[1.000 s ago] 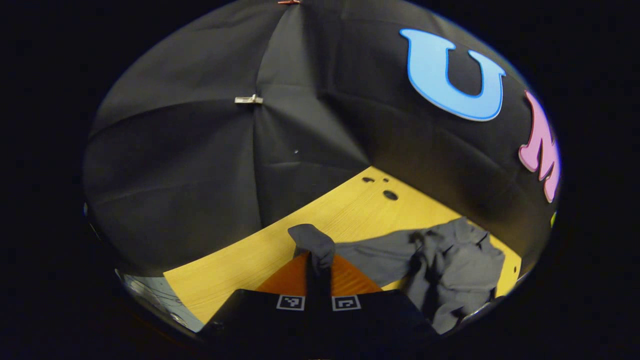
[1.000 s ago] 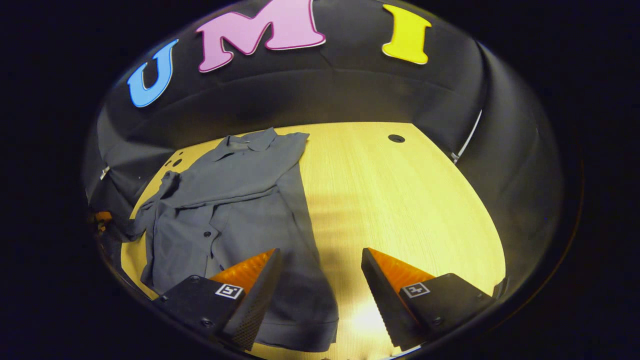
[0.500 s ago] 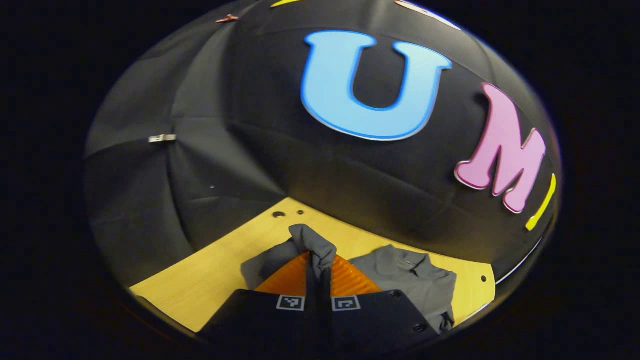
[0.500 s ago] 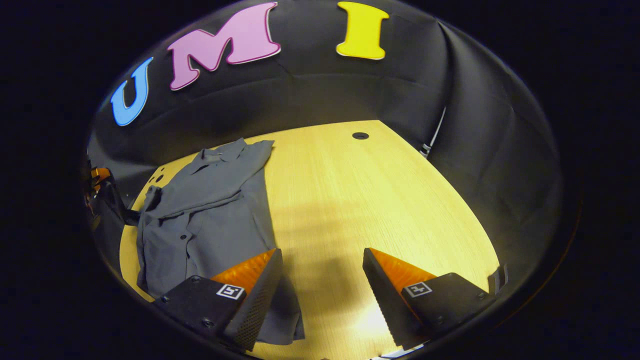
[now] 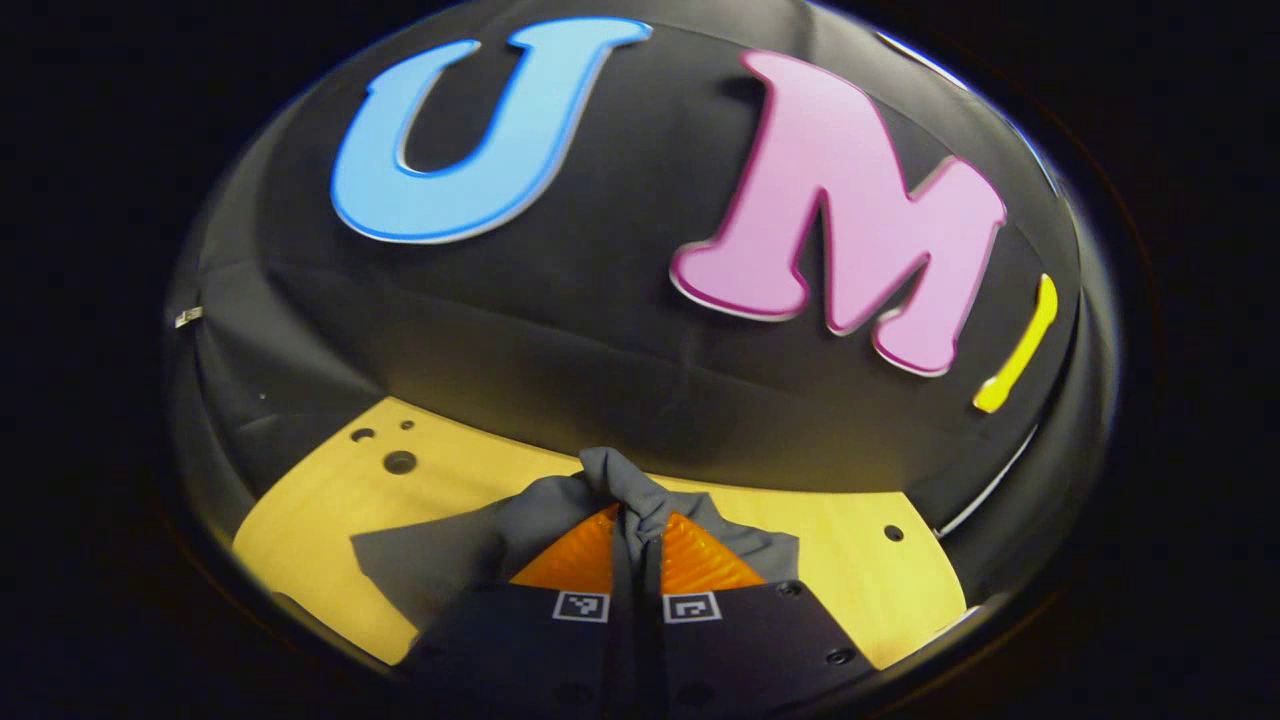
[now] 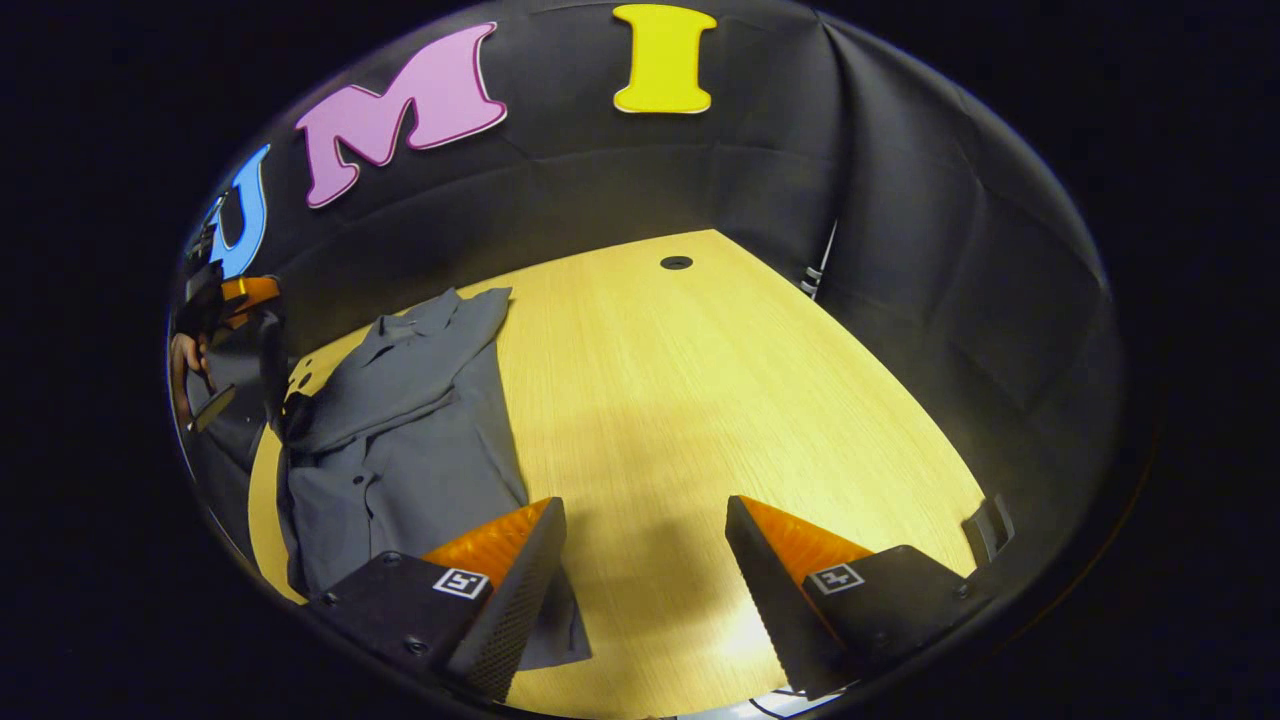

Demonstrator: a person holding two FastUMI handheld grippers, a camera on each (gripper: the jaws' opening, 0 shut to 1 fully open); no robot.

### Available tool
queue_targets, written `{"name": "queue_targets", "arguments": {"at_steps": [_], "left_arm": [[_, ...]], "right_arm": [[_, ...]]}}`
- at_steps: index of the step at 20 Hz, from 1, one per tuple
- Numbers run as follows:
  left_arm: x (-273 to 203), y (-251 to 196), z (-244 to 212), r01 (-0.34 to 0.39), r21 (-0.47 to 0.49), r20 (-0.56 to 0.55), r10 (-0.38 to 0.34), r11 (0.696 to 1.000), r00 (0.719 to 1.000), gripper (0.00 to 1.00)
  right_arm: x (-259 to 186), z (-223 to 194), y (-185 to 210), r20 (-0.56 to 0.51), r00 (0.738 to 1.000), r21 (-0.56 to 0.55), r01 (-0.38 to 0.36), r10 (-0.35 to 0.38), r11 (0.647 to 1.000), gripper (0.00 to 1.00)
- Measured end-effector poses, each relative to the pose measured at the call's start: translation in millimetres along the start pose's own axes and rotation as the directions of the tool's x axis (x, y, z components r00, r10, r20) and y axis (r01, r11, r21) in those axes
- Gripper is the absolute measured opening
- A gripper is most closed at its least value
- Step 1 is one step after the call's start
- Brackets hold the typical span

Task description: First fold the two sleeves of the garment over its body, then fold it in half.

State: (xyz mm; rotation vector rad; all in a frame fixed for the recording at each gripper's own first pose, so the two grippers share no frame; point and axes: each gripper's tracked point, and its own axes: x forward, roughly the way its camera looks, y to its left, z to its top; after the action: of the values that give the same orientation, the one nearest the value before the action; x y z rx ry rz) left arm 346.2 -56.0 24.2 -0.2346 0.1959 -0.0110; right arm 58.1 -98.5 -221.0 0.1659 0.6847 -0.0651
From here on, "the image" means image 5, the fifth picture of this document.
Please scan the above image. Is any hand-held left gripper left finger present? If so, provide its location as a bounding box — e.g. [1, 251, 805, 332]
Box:
[400, 503, 637, 706]

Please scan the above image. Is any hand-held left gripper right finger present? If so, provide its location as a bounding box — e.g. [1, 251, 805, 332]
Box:
[640, 510, 881, 706]

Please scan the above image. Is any grey collared shirt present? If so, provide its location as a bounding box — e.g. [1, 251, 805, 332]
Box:
[350, 447, 801, 633]

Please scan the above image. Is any black backdrop cloth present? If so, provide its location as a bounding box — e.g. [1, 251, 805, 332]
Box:
[165, 0, 1113, 601]

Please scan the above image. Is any thin white pole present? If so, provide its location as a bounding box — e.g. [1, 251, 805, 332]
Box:
[935, 425, 1039, 539]

